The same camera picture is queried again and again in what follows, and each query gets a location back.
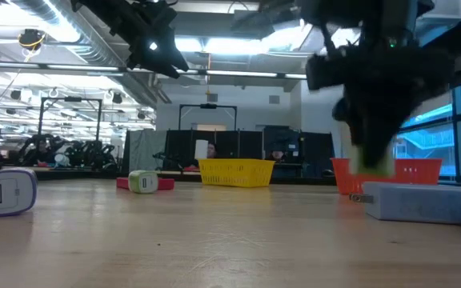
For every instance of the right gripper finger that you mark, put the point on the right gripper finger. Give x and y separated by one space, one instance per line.
384 136
362 132

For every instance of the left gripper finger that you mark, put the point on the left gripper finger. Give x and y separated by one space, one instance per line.
176 58
156 69

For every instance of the green white plug charger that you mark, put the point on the green white plug charger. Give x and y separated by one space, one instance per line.
374 171

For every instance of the lilac charger with prongs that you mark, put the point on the lilac charger with prongs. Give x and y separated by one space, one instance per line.
414 202

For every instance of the green-rimmed white USB charger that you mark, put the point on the green-rimmed white USB charger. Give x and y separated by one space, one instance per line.
143 182

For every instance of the red block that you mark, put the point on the red block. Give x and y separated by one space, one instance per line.
166 184

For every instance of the purple-rimmed white USB charger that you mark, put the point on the purple-rimmed white USB charger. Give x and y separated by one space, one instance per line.
6 192

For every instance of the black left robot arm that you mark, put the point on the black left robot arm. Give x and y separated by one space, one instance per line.
94 8

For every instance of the white cup with black rim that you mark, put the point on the white cup with black rim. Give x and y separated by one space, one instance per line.
344 140

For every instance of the orange plastic basket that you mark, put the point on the orange plastic basket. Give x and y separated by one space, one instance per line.
418 172

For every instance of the black cabinet partition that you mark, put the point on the black cabinet partition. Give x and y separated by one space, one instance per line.
314 148

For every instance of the bright ceiling light panel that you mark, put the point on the bright ceiling light panel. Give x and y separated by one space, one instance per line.
230 45

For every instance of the long ceiling light strip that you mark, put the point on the long ceiling light strip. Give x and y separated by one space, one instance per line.
238 73

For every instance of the grey ceiling box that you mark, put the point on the grey ceiling box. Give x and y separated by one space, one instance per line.
246 22

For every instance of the grey cloth partition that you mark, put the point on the grey cloth partition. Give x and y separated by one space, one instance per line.
144 150

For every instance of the person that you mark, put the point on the person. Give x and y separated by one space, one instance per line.
211 150
277 155

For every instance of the white paper sheet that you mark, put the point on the white paper sheet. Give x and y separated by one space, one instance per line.
201 149

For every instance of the black curtain partition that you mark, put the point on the black curtain partition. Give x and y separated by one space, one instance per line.
250 144

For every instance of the background black robot arms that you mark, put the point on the background black robot arms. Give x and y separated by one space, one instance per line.
82 154

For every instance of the yellow plastic basket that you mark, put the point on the yellow plastic basket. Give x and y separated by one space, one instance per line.
236 172

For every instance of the white blue object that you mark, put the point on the white blue object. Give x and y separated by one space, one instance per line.
60 160

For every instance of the blue glass window wall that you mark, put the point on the blue glass window wall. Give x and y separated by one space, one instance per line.
434 140

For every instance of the grey wall panel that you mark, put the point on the grey wall panel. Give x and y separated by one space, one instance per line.
212 97
273 99

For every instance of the small black gantry frame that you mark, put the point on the small black gantry frame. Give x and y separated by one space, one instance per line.
208 106

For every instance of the ribbed silver air duct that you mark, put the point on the ribbed silver air duct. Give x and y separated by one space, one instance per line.
86 44

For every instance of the tall black gantry frame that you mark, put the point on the tall black gantry frame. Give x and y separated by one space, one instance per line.
70 98

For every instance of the black table frame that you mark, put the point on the black table frame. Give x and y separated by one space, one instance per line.
86 174

